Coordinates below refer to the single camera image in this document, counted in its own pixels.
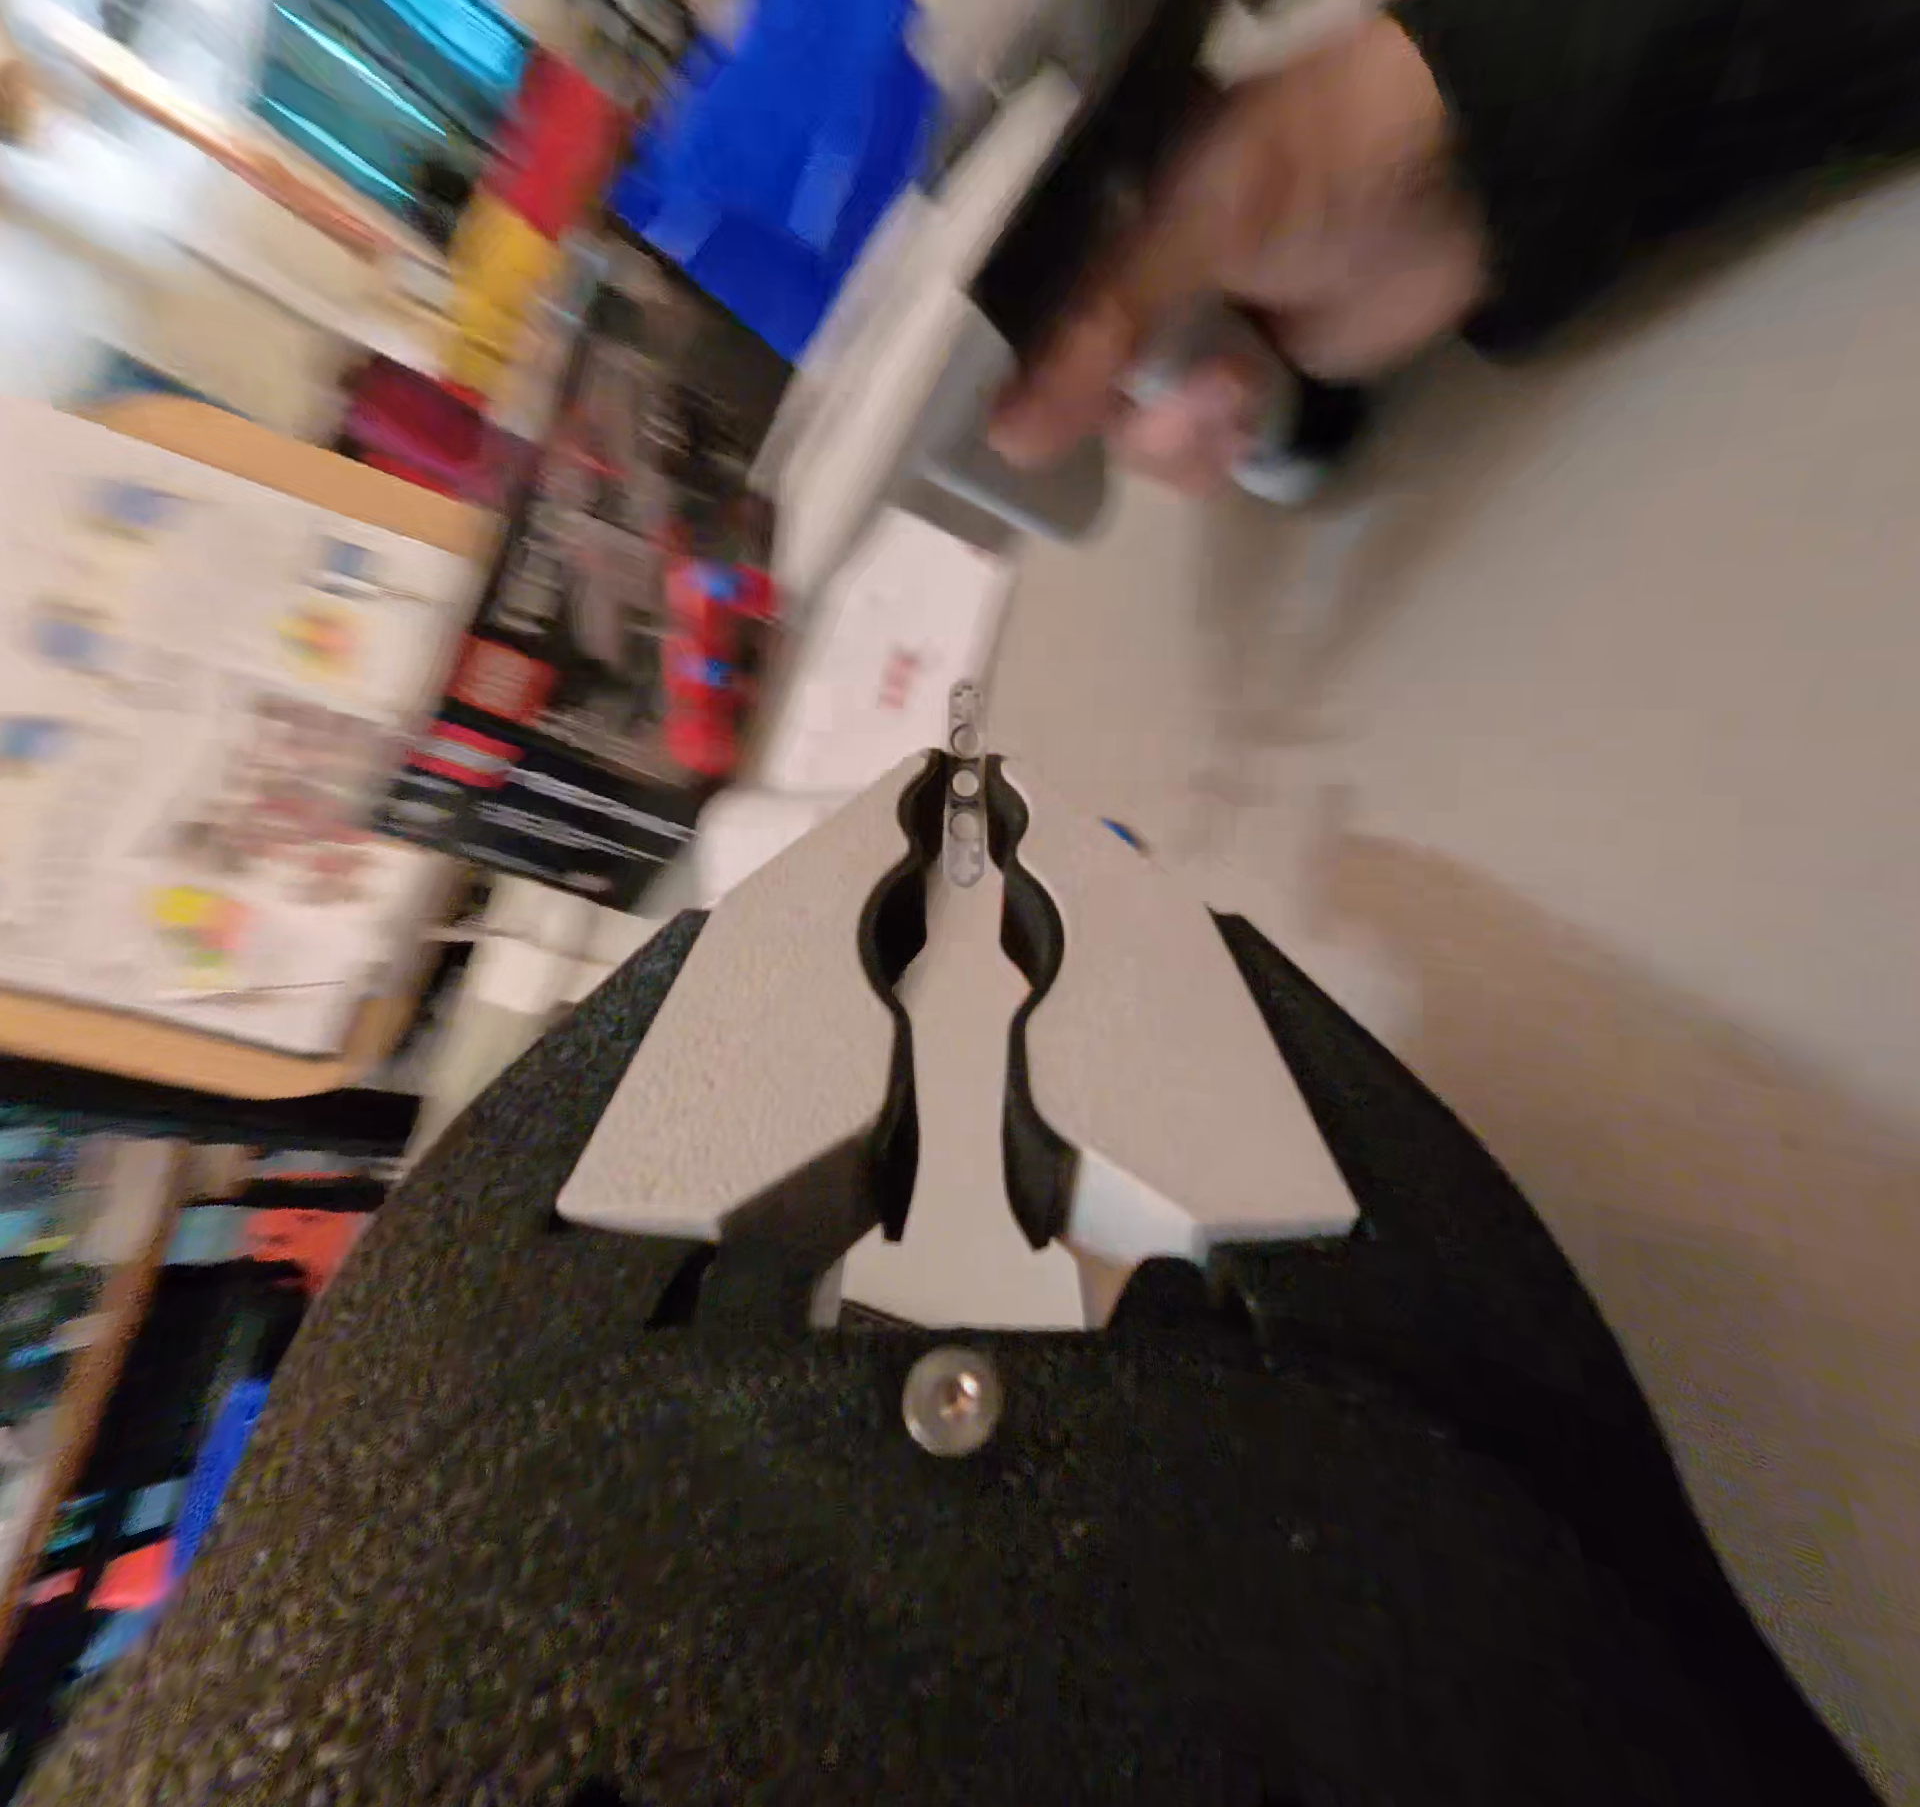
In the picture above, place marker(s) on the blue storage bin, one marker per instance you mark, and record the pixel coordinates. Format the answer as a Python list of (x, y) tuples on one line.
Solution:
[(221, 1471)]

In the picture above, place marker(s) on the small blue plastic bin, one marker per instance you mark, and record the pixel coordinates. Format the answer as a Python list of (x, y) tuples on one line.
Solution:
[(784, 116)]

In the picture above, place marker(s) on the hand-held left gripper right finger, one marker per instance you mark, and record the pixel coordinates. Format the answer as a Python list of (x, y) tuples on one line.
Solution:
[(1187, 1074)]

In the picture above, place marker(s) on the small grey toy beam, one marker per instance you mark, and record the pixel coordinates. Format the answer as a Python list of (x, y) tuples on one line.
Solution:
[(960, 798)]

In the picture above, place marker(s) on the white instruction booklet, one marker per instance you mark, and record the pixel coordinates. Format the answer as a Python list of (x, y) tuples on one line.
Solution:
[(900, 652)]

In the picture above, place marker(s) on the black toy box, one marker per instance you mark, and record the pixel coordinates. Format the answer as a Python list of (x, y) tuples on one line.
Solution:
[(598, 562)]

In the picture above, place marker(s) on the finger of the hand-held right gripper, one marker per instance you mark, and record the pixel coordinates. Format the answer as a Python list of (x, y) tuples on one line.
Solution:
[(1004, 447)]

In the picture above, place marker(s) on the wooden board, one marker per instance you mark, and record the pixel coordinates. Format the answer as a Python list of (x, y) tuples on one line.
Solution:
[(294, 477)]

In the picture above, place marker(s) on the red plastic bin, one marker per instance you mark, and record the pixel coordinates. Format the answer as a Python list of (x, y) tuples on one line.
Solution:
[(560, 140)]

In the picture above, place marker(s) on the maroon plastic bin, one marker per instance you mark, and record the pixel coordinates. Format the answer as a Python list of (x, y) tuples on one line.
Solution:
[(409, 423)]

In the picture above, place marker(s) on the person's right forearm black sleeve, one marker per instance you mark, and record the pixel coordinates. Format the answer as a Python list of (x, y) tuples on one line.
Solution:
[(1681, 77)]

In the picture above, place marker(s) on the black shelf rack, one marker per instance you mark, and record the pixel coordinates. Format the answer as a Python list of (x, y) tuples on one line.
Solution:
[(181, 1130)]

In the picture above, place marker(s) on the person's right hand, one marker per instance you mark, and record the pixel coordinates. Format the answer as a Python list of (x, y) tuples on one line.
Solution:
[(1321, 235)]

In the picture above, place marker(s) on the small blue toy pin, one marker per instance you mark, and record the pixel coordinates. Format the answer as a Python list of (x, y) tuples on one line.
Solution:
[(1125, 838)]

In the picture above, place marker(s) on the orange storage bin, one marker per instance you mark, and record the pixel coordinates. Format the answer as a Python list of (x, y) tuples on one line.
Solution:
[(135, 1569)]

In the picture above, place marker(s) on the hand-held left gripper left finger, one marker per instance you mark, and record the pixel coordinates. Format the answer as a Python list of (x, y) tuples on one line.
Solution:
[(734, 1058)]

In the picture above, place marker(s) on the white instruction poster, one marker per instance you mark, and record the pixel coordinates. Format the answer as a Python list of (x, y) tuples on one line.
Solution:
[(195, 727)]

